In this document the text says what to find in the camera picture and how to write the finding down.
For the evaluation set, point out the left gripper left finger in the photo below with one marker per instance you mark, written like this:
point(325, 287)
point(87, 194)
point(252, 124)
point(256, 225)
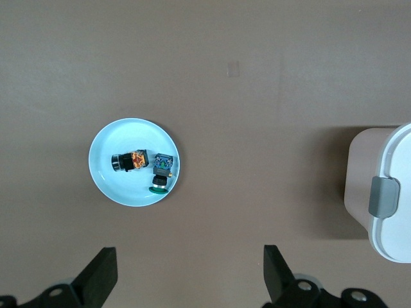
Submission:
point(96, 276)

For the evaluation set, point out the light blue plate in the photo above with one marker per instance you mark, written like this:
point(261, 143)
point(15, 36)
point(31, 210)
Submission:
point(109, 179)

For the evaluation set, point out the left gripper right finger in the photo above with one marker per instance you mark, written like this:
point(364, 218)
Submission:
point(279, 282)

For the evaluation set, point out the white lidded lunch box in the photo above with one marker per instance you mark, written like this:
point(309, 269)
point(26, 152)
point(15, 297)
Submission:
point(395, 231)

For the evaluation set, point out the clear tape piece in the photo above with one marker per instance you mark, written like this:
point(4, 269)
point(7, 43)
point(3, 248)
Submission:
point(233, 69)

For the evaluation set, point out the small blue black part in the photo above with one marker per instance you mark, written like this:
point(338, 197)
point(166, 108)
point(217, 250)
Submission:
point(162, 167)

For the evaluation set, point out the orange push button switch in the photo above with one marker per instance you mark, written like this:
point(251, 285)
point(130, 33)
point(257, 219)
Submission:
point(130, 160)

